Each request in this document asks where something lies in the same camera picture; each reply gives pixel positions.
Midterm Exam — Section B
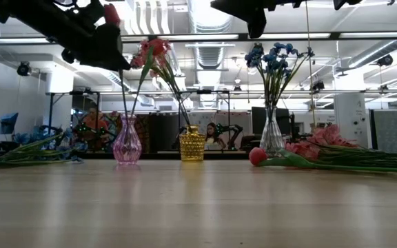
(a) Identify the colourful patterned panel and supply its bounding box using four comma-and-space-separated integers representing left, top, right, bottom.
105, 110, 123, 152

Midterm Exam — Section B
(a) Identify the white cabinet column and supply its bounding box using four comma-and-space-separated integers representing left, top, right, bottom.
334, 92, 374, 154

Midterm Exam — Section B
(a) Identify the silver ventilation duct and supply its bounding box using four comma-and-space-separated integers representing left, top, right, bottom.
187, 0, 236, 72

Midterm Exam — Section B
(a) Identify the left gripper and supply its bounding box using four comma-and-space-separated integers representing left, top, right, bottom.
55, 0, 132, 72

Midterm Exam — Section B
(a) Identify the black background workstation frame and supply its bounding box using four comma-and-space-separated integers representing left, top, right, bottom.
176, 89, 232, 152
45, 89, 101, 153

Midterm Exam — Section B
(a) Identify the black beam with light strips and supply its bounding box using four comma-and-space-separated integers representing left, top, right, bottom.
0, 31, 397, 46

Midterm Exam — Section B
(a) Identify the black table frame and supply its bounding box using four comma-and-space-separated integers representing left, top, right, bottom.
0, 150, 254, 161

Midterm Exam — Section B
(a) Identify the pink flower bunch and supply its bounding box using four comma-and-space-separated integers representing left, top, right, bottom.
130, 37, 192, 127
307, 123, 397, 163
284, 141, 397, 169

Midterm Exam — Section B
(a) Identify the thin hanging cord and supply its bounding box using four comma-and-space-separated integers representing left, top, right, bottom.
304, 0, 316, 152

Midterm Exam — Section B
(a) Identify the pink glass vase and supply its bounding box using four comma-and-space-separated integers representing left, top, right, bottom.
112, 114, 143, 166

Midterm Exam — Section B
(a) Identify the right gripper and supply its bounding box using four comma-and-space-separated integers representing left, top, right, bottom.
210, 0, 305, 39

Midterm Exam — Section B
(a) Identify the blue flower bunch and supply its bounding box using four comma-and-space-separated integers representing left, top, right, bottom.
244, 41, 316, 113
0, 125, 86, 169

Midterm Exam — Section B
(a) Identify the yellow glass vase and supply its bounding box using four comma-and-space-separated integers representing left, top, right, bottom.
179, 124, 206, 162

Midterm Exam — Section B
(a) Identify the black monitor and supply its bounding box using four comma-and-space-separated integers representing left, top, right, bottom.
251, 106, 292, 136

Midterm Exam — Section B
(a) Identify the person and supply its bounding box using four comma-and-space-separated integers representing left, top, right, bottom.
204, 122, 227, 152
80, 105, 110, 152

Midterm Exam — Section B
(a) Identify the clear glass vase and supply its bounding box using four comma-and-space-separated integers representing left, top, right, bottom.
259, 105, 286, 158

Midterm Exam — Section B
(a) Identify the blue tilted monitor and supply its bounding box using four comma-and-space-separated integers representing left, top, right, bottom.
0, 112, 19, 136

